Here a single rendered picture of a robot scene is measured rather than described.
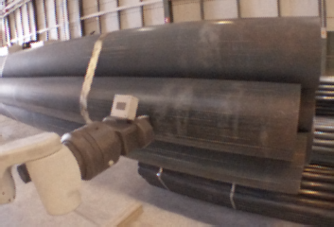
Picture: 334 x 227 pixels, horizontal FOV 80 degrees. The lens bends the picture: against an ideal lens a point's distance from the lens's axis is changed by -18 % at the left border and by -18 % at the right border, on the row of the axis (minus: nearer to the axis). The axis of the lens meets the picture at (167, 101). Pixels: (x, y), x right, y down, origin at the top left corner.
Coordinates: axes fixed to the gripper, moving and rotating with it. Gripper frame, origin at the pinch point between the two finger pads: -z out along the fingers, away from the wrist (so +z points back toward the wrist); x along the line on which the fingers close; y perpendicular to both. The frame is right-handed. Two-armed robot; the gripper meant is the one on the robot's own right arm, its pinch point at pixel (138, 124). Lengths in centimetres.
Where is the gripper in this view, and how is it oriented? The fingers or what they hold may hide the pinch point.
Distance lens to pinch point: 52.2
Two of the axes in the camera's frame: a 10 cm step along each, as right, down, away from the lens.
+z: -5.3, 2.7, -8.1
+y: 0.8, 9.6, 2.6
